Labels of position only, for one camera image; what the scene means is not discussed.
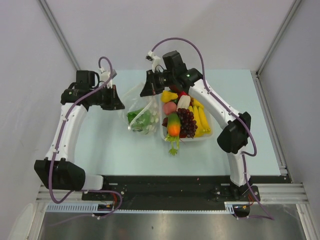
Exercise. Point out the dark red toy apple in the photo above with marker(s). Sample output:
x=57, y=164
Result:
x=176, y=89

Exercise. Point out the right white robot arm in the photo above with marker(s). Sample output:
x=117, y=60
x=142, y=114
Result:
x=234, y=124

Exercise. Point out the green toy lettuce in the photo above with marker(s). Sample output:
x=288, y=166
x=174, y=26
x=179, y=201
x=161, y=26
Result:
x=143, y=121

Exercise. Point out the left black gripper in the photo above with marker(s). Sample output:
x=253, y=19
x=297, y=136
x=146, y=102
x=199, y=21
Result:
x=117, y=104

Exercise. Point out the pink toy peach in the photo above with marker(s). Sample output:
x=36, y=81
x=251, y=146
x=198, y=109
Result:
x=169, y=107

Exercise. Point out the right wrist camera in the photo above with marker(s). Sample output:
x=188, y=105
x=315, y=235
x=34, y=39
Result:
x=154, y=59

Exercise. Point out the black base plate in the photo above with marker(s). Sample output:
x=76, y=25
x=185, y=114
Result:
x=170, y=193

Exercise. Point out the white toy radish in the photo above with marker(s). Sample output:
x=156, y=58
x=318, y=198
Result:
x=184, y=102

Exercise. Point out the aluminium frame rail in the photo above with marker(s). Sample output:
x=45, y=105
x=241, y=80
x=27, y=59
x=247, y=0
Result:
x=269, y=194

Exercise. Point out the purple toy grapes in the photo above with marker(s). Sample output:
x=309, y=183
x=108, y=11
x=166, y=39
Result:
x=188, y=124

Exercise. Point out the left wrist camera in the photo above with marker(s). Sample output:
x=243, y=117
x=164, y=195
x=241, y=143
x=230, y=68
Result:
x=106, y=76

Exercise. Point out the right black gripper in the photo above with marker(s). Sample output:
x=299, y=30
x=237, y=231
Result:
x=151, y=88

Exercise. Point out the yellow toy pear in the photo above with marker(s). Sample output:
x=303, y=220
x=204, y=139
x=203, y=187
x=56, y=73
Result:
x=168, y=96

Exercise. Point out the white plastic basket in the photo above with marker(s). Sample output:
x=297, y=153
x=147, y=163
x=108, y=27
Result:
x=164, y=119

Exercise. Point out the clear zip top bag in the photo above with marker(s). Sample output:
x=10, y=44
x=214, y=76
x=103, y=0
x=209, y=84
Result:
x=132, y=101

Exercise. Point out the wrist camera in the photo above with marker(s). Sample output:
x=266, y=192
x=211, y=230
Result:
x=154, y=59
x=106, y=76

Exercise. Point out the green toy herb sprig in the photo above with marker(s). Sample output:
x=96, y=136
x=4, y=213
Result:
x=174, y=142

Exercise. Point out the yellow toy banana bunch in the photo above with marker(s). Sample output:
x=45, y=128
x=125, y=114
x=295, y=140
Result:
x=203, y=127

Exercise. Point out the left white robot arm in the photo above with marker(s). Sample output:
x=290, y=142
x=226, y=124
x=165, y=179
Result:
x=58, y=170

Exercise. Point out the green orange toy mango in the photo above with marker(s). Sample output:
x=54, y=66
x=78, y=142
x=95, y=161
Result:
x=173, y=125

